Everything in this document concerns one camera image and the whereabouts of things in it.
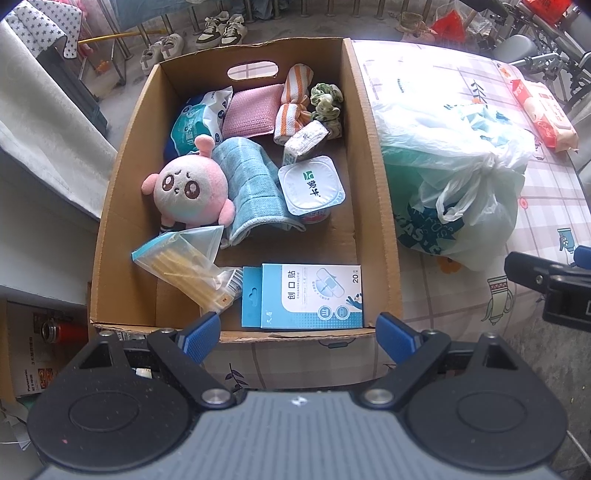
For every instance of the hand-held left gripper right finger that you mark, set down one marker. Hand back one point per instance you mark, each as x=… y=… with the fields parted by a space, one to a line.
x=395 y=334

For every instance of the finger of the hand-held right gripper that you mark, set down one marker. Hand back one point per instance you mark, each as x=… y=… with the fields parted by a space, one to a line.
x=584 y=256
x=526 y=272

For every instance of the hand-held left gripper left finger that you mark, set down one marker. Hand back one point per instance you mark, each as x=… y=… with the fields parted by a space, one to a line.
x=201 y=334

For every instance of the blue bandage box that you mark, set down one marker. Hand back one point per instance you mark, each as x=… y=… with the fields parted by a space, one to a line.
x=251 y=300
x=304 y=300

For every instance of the clear packet with barcode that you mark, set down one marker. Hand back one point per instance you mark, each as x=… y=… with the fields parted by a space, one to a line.
x=184 y=258

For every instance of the pink plush toy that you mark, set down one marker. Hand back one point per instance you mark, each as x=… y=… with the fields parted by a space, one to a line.
x=189 y=184

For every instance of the blue checked towel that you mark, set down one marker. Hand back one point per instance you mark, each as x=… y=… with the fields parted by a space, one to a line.
x=249 y=184

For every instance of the yogurt cup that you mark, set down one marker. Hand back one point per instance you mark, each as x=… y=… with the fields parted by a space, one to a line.
x=309 y=184

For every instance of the cardboard box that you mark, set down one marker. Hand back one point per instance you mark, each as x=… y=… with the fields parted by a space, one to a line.
x=138 y=152

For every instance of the blue white wipes packet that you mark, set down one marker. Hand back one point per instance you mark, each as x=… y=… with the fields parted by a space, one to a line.
x=198 y=120

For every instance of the gold tissue pack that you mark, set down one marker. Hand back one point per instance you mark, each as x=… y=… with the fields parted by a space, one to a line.
x=304 y=138

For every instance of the pink woven cloth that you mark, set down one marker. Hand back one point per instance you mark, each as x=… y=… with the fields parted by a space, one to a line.
x=254 y=110

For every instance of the green scrunchie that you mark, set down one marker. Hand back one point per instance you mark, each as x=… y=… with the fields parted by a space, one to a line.
x=323 y=104

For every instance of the orange striped towel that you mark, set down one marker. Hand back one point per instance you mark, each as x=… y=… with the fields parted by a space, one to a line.
x=295 y=83

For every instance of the white green plastic bag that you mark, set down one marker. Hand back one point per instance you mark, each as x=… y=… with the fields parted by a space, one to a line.
x=443 y=184

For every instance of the red can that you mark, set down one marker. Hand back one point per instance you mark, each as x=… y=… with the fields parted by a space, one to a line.
x=64 y=332

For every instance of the pink wet wipes pack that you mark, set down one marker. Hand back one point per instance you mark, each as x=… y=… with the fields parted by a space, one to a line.
x=547 y=117

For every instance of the printed cardboard carton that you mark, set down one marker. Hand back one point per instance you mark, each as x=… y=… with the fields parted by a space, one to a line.
x=32 y=355

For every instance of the grey wheelchair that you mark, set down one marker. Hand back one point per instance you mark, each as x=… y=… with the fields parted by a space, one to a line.
x=517 y=46

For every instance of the red plastic bag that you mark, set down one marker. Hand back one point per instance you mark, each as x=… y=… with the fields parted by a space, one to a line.
x=450 y=25

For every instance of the white curtain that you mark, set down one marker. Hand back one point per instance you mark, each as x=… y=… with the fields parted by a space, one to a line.
x=41 y=129

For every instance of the dark cabinet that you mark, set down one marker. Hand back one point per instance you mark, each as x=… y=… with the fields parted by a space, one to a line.
x=78 y=92

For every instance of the beige woven item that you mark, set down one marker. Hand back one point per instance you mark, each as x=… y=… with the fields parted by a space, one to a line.
x=415 y=23

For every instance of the yellow pole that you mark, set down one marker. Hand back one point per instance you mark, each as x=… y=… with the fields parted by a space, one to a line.
x=111 y=37

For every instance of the blue hanging cloth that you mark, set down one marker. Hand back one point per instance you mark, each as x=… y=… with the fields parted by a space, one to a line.
x=147 y=7

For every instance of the star print cloth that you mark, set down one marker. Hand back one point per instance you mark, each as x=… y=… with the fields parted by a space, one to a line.
x=41 y=23

